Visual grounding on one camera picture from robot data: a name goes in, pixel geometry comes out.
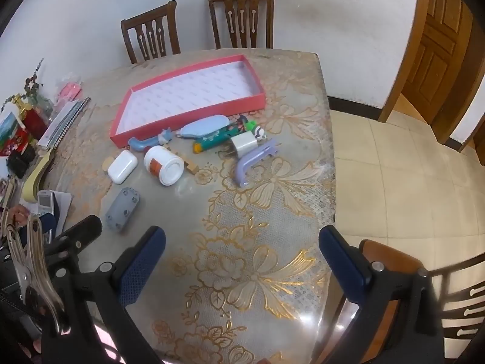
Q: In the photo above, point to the wooden chair near camera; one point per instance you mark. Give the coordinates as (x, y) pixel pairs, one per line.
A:
(420, 313)

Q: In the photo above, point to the grey plastic plate with holes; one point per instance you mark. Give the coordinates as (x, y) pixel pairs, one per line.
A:
(122, 209)

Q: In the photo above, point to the yellow book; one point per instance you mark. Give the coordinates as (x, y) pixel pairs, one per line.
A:
(31, 185)

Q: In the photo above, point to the dark wooden chair left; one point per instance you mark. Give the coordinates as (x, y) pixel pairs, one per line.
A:
(149, 32)

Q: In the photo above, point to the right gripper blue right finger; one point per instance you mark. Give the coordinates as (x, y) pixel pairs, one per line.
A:
(358, 278)

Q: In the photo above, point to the green printed lighter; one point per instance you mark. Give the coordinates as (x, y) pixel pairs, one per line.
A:
(215, 139)

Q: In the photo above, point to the brown wooden door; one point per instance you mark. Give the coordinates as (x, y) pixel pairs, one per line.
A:
(442, 67)

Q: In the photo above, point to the colourful snack bag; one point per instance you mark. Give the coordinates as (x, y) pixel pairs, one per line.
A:
(12, 136)

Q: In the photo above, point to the lilac plastic handle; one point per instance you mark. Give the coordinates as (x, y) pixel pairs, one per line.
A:
(253, 157)

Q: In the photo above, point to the red perfume bottle gold cap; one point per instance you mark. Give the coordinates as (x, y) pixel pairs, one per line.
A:
(34, 124)

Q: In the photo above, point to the vase with dried flowers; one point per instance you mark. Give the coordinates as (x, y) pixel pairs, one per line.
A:
(32, 95)

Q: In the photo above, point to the spiral bound notebook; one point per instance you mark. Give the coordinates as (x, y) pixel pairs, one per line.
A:
(61, 123)

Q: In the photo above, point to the dark wooden chair right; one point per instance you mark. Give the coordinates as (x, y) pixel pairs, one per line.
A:
(242, 20)

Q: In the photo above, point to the white USB charger plug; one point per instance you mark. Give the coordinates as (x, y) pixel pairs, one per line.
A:
(242, 144)

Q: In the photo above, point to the metal spring clamp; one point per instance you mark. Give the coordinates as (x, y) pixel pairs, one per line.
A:
(32, 271)

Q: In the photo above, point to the silver mobile phone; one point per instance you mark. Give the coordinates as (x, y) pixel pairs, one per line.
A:
(47, 203)

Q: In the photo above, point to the dark wooden chair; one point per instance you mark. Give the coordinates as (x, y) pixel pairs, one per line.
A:
(149, 32)
(242, 20)

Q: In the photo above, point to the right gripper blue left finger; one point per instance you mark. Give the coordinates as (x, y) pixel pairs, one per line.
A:
(130, 272)

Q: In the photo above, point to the light blue correction tape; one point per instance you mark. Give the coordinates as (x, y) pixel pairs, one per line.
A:
(203, 127)

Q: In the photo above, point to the white jar orange label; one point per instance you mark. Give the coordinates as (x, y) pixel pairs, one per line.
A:
(166, 166)

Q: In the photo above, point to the black small box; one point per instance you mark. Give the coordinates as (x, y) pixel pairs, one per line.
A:
(19, 161)

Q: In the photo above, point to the pink shallow cardboard tray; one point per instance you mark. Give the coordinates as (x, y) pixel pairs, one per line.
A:
(222, 86)

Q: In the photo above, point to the round wooden disc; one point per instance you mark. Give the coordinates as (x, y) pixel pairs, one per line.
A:
(107, 162)

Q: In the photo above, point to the white paper sheet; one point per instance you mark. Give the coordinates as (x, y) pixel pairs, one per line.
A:
(64, 200)

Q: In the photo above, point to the wooden puzzle piece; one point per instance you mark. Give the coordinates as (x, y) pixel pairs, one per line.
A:
(191, 167)

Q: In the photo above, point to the white earbud case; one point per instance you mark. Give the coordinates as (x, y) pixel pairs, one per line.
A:
(122, 167)

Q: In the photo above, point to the pink packet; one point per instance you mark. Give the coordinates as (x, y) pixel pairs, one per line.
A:
(69, 92)

